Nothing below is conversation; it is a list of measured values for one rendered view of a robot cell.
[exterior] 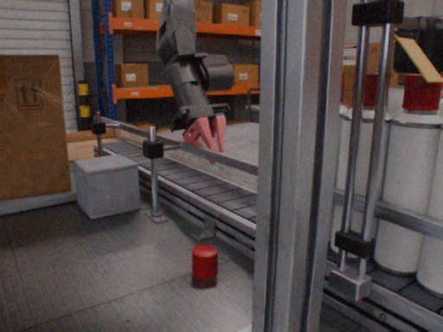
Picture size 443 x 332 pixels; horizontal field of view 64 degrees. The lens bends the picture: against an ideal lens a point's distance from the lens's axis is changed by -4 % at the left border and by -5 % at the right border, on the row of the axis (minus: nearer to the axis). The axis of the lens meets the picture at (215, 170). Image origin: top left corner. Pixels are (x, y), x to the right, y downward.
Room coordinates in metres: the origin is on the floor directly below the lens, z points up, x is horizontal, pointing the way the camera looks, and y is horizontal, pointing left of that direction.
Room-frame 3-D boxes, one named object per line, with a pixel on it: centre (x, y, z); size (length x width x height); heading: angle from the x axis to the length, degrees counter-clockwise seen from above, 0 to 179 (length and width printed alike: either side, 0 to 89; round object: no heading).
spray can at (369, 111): (0.39, -0.16, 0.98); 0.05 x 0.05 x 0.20
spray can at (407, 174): (0.35, -0.20, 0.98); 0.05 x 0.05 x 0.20
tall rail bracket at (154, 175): (0.63, 0.09, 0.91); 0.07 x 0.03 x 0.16; 125
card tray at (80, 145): (1.22, 0.41, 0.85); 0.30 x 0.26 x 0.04; 35
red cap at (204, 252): (0.43, 0.01, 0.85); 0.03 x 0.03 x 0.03
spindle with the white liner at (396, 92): (0.63, -0.34, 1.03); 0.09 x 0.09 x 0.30
